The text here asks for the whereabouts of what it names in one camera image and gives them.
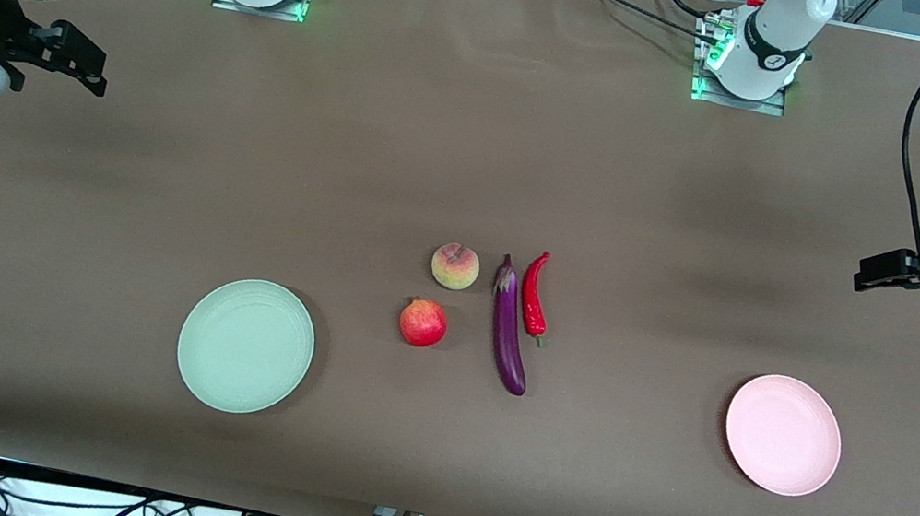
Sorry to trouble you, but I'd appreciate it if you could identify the red chili pepper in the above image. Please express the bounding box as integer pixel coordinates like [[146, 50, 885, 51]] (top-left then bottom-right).
[[513, 248, 561, 349]]

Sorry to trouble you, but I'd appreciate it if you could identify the long purple eggplant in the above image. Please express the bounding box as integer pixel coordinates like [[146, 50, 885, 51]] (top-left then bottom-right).
[[477, 252, 549, 399]]

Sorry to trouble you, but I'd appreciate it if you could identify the yellow red peach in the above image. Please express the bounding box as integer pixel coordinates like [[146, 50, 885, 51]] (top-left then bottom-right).
[[427, 239, 484, 295]]

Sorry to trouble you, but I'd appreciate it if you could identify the red pomegranate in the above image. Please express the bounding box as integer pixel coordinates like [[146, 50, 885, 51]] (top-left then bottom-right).
[[395, 294, 453, 352]]

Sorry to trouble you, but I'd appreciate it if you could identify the pink round plate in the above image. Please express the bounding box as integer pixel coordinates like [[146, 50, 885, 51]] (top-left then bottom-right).
[[714, 368, 853, 504]]

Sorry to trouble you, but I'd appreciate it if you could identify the pale green round plate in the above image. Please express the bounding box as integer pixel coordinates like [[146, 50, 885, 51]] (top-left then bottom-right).
[[168, 267, 324, 426]]

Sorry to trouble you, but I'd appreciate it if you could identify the brown table cover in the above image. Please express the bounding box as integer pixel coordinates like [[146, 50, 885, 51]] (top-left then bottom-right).
[[0, 0, 920, 516]]

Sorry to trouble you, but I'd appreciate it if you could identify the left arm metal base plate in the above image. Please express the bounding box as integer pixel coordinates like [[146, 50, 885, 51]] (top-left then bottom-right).
[[688, 14, 800, 118]]

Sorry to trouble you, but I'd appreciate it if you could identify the black cable to base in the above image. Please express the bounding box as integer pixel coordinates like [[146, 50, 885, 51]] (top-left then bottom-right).
[[547, 0, 730, 49]]

